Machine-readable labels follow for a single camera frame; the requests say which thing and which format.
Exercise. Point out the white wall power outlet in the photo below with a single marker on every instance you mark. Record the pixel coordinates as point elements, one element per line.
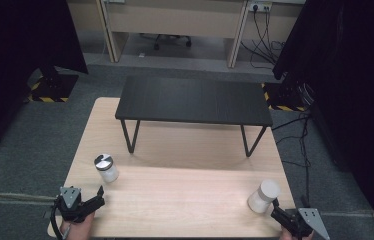
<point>260,6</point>

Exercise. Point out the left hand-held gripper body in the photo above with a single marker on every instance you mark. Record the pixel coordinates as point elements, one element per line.
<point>70,203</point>

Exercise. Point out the black stand base striped tape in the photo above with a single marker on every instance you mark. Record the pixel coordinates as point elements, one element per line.
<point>286,95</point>
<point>55,87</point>

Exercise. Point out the black curtain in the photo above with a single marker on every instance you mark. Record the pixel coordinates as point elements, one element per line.
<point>15,50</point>
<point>351,83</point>

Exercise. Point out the white jar with white lid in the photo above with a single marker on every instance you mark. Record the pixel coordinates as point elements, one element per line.
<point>263,198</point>

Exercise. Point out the beige desk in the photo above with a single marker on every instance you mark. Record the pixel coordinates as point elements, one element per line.
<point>175,18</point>

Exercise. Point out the black office chair base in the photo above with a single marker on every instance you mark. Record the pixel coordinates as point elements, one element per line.
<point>171,39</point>

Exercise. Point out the glass jar with silver lid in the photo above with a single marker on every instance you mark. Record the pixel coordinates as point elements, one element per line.
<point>107,170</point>

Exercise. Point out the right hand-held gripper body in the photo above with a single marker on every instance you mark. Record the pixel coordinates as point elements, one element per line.
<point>303,221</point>

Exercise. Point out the person's right hand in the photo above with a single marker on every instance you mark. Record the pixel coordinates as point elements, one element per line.
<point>288,236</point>

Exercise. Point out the small white floor scrap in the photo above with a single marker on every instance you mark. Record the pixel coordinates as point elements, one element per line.
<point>141,55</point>

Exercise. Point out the black low shelf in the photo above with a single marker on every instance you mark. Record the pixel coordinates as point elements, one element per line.
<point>193,98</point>

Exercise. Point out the person's left hand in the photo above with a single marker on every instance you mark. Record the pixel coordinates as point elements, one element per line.
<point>80,230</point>

